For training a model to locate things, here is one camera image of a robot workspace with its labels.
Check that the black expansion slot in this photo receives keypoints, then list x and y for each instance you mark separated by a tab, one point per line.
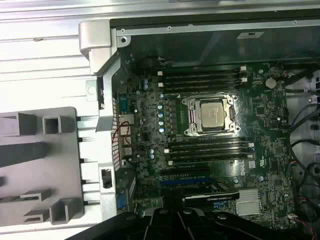
185	172

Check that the black graphics card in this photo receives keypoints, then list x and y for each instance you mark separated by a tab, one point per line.
217	196

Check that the grey parts rack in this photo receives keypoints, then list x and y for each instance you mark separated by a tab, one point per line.
67	155

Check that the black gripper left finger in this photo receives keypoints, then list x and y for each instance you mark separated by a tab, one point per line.
140	225

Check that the green motherboard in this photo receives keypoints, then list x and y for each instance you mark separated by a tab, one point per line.
270	117

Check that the silver CPU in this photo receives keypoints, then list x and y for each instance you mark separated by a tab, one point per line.
212	115

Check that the round coin battery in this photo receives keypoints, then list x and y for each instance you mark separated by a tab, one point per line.
270	82

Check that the RAM slot with white clips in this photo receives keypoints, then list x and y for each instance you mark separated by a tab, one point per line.
201	71
208	148
202	82
210	159

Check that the metal socket cover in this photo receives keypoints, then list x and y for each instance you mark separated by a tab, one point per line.
227	110

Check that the CPU socket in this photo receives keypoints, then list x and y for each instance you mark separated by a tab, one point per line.
192	130

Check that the open black PC case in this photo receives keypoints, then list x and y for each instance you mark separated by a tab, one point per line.
200	47

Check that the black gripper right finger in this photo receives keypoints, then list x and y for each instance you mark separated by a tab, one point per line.
215	227

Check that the blue expansion slot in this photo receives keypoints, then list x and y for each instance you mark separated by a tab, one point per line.
185	180

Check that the silver finned heatsink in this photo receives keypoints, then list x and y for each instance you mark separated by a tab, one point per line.
247	202

